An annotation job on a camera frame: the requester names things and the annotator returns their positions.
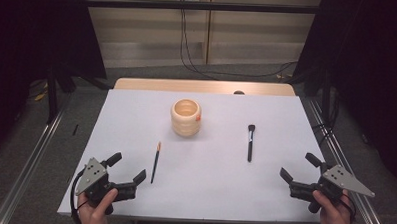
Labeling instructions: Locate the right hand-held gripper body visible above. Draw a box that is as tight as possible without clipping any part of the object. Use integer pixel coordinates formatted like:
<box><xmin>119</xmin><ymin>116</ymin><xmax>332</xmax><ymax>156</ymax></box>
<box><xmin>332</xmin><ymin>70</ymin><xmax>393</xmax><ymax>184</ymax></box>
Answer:
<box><xmin>287</xmin><ymin>161</ymin><xmax>378</xmax><ymax>216</ymax></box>

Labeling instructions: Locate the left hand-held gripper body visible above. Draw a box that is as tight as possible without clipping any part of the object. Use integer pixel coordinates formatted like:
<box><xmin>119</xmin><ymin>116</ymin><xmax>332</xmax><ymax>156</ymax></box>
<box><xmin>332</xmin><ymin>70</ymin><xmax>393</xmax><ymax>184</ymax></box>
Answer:
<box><xmin>74</xmin><ymin>156</ymin><xmax>141</xmax><ymax>217</ymax></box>

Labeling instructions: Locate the dark pencil with orange end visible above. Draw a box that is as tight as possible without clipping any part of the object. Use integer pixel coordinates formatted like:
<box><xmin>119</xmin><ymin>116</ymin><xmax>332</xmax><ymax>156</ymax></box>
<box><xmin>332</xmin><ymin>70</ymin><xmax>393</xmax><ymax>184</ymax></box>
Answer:
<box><xmin>150</xmin><ymin>140</ymin><xmax>162</xmax><ymax>185</ymax></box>

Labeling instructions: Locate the black makeup brush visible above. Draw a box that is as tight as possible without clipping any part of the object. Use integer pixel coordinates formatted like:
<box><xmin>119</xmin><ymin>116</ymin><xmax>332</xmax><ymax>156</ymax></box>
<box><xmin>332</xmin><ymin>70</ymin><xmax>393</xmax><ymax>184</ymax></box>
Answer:
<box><xmin>246</xmin><ymin>124</ymin><xmax>256</xmax><ymax>163</ymax></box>

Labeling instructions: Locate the ribbed wooden cup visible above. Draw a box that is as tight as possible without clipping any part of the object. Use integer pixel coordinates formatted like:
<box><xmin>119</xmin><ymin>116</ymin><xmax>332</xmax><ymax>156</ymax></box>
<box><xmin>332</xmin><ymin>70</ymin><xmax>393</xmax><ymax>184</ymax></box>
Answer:
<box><xmin>169</xmin><ymin>98</ymin><xmax>203</xmax><ymax>138</ymax></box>

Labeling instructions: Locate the person's right hand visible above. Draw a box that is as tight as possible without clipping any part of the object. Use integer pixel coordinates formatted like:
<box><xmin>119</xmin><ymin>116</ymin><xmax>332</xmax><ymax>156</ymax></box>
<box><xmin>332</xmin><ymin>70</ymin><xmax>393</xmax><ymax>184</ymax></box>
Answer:
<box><xmin>311</xmin><ymin>187</ymin><xmax>355</xmax><ymax>224</ymax></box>

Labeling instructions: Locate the person's left hand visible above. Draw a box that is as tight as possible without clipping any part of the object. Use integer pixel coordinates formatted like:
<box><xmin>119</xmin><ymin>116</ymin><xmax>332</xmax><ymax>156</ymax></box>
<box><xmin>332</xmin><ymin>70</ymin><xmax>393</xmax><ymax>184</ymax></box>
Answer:
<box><xmin>77</xmin><ymin>186</ymin><xmax>119</xmax><ymax>224</ymax></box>

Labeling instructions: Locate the white table sheet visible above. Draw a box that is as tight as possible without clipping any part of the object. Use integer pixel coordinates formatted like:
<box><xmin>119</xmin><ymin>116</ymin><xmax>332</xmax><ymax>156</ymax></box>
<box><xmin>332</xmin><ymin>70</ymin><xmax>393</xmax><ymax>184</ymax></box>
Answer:
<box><xmin>56</xmin><ymin>86</ymin><xmax>326</xmax><ymax>224</ymax></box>

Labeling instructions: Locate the yellow floor item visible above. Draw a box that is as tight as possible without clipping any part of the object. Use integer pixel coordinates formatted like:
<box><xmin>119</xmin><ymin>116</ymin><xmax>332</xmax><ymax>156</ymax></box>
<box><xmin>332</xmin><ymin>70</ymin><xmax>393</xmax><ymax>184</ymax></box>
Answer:
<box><xmin>33</xmin><ymin>89</ymin><xmax>50</xmax><ymax>103</ymax></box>

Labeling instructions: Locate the wooden table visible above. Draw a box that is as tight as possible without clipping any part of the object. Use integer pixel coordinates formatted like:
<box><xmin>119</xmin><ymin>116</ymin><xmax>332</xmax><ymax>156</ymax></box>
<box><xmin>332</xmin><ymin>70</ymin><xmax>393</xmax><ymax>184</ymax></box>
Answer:
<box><xmin>112</xmin><ymin>76</ymin><xmax>297</xmax><ymax>97</ymax></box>

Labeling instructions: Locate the dark curtain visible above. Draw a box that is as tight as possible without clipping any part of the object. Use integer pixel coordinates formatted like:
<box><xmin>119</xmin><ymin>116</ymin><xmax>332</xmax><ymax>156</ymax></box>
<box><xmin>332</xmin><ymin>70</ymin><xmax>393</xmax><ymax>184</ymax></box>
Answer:
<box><xmin>288</xmin><ymin>0</ymin><xmax>397</xmax><ymax>190</ymax></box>
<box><xmin>0</xmin><ymin>0</ymin><xmax>109</xmax><ymax>163</ymax></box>

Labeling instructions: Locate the black horizontal bar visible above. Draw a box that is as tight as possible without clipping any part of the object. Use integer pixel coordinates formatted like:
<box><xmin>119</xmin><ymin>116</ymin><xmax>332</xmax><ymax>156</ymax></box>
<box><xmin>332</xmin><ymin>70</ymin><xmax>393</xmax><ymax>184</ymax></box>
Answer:
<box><xmin>84</xmin><ymin>0</ymin><xmax>321</xmax><ymax>15</ymax></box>

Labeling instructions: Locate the aluminium floor rail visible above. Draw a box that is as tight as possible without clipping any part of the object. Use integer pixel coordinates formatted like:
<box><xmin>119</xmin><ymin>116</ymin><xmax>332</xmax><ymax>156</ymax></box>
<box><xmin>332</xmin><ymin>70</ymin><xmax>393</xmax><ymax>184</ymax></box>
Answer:
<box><xmin>0</xmin><ymin>91</ymin><xmax>73</xmax><ymax>224</ymax></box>
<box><xmin>302</xmin><ymin>97</ymin><xmax>393</xmax><ymax>224</ymax></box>

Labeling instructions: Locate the left hand-held gripper cable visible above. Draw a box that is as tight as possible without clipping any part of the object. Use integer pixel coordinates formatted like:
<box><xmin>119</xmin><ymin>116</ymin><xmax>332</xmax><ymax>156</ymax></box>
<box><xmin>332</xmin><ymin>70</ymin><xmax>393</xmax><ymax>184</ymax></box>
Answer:
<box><xmin>69</xmin><ymin>169</ymin><xmax>85</xmax><ymax>224</ymax></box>

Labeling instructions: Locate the black stand post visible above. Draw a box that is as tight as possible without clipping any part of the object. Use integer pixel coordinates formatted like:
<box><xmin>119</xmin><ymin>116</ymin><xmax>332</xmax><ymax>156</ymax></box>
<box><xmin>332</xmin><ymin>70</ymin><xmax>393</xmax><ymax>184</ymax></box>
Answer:
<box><xmin>45</xmin><ymin>65</ymin><xmax>61</xmax><ymax>125</ymax></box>

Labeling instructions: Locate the black wall cable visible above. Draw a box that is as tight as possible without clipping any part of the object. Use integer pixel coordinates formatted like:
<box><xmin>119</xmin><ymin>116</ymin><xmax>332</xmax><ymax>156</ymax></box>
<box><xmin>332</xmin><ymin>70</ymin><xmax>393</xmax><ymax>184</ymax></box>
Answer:
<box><xmin>178</xmin><ymin>8</ymin><xmax>224</xmax><ymax>81</ymax></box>
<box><xmin>181</xmin><ymin>8</ymin><xmax>301</xmax><ymax>79</ymax></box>

